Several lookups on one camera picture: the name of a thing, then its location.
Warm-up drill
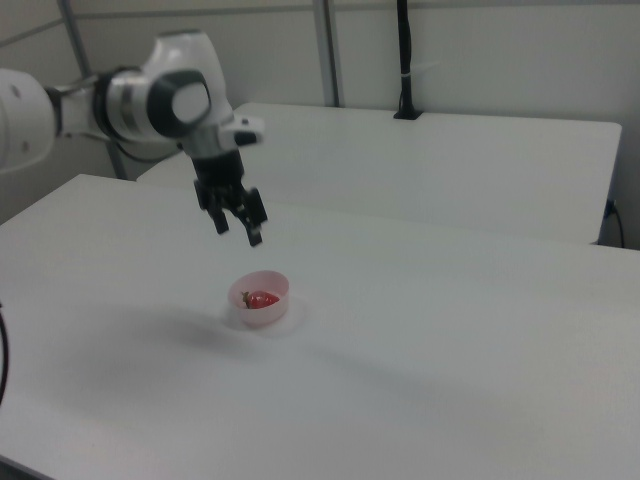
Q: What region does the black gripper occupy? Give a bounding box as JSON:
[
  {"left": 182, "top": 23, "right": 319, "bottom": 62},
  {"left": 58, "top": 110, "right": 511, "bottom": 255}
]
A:
[{"left": 192, "top": 152, "right": 269, "bottom": 248}]

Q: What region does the red strawberry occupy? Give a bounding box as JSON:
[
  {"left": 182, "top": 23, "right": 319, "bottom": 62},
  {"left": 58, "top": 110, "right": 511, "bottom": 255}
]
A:
[{"left": 240, "top": 290, "right": 280, "bottom": 310}]

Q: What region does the pink plastic bowl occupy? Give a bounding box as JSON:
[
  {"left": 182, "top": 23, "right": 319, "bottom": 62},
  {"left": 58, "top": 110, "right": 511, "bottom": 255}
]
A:
[{"left": 228, "top": 269, "right": 291, "bottom": 330}]

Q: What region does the white table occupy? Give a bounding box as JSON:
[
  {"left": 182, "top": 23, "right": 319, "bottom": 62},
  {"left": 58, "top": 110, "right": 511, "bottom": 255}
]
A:
[{"left": 135, "top": 102, "right": 623, "bottom": 246}]

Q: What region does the black pole with base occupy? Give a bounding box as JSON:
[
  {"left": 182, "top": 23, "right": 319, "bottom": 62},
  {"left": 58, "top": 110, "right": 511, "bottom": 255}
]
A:
[{"left": 393, "top": 0, "right": 425, "bottom": 120}]

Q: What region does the grey metal wall post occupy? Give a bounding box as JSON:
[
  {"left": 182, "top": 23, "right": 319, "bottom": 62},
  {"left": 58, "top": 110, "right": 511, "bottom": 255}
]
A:
[
  {"left": 313, "top": 0, "right": 346, "bottom": 107},
  {"left": 56, "top": 0, "right": 127, "bottom": 180}
]

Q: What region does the black cable at table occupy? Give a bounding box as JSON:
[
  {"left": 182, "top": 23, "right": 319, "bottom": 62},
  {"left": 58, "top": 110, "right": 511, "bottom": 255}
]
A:
[{"left": 606, "top": 199, "right": 626, "bottom": 247}]

